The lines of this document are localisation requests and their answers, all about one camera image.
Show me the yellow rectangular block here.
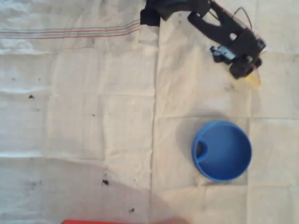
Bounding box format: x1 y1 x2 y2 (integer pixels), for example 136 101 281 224
243 69 263 91

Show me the blue round bowl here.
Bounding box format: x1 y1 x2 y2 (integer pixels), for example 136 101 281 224
191 120 253 183

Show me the white cloth with stripes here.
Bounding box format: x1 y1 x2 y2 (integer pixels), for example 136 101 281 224
0 0 299 224

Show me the red flat object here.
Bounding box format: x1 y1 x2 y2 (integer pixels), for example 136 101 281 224
61 217 189 224

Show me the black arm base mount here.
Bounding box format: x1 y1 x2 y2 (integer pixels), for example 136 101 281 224
139 9 162 26

